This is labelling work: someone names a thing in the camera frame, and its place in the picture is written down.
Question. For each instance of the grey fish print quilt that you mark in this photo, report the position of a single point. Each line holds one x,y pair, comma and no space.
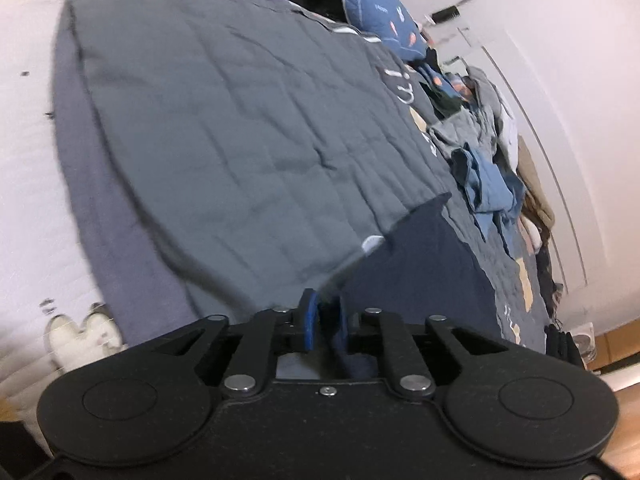
225,135

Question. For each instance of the white pillow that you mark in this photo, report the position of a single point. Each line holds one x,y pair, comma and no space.
531,235

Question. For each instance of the grey garment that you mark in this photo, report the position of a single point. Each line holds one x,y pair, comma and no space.
460,130

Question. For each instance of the white headboard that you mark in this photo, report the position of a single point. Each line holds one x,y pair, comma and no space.
562,240

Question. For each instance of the white garment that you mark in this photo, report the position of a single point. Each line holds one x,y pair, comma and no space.
507,130

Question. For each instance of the stack of black folded clothes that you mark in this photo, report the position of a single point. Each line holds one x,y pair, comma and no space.
560,345

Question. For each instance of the blue carrot print blanket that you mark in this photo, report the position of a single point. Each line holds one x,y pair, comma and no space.
385,15

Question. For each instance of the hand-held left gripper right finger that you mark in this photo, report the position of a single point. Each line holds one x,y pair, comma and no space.
342,325

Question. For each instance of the white printed bed sheet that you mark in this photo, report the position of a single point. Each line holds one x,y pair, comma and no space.
25,135

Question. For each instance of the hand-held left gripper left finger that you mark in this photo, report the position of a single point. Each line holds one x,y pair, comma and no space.
310,320

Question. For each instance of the navy T-shirt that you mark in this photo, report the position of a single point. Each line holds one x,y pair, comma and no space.
425,270

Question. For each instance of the khaki folded blanket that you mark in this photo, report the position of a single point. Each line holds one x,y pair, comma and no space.
535,195

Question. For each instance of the black garment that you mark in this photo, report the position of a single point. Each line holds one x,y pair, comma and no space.
547,280

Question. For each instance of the light blue garment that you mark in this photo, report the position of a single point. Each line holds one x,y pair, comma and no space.
487,185

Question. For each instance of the white fan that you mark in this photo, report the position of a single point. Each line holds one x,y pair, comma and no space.
585,342

